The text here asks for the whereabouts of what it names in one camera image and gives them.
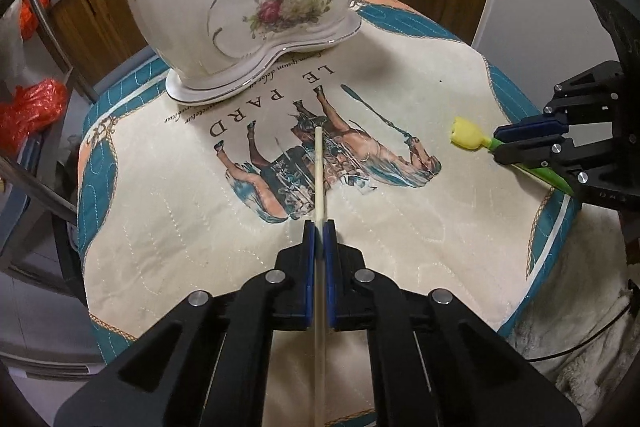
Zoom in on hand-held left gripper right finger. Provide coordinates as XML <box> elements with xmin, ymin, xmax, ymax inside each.
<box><xmin>325</xmin><ymin>221</ymin><xmax>583</xmax><ymax>427</ymax></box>

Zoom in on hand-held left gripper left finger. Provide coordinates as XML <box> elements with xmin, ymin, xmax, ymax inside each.
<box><xmin>54</xmin><ymin>222</ymin><xmax>317</xmax><ymax>427</ymax></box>

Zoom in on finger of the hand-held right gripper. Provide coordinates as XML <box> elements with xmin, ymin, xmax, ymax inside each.
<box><xmin>492</xmin><ymin>62</ymin><xmax>626</xmax><ymax>142</ymax></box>
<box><xmin>492</xmin><ymin>136</ymin><xmax>621</xmax><ymax>202</ymax></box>

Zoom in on wooden chopstick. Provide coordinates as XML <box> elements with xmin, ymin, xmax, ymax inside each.
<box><xmin>314</xmin><ymin>127</ymin><xmax>327</xmax><ymax>427</ymax></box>

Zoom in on floral ceramic utensil holder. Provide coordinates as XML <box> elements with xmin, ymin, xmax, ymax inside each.
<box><xmin>111</xmin><ymin>0</ymin><xmax>363</xmax><ymax>106</ymax></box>

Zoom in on printed quilted table mat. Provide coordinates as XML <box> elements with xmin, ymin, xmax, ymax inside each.
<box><xmin>75</xmin><ymin>0</ymin><xmax>584</xmax><ymax>427</ymax></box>

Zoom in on large red plastic bag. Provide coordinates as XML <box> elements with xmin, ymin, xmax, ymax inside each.
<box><xmin>0</xmin><ymin>79</ymin><xmax>69</xmax><ymax>158</ymax></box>

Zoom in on wooden cabinet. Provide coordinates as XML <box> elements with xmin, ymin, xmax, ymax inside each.
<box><xmin>50</xmin><ymin>0</ymin><xmax>152</xmax><ymax>88</ymax></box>

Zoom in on small red plastic bag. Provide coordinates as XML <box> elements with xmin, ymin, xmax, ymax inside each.
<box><xmin>19</xmin><ymin>0</ymin><xmax>52</xmax><ymax>40</ymax></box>

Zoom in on black cable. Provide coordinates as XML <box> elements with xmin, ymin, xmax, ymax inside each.
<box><xmin>525</xmin><ymin>292</ymin><xmax>632</xmax><ymax>363</ymax></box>

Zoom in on metal rack frame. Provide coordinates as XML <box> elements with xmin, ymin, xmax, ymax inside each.
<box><xmin>0</xmin><ymin>0</ymin><xmax>101</xmax><ymax>378</ymax></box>

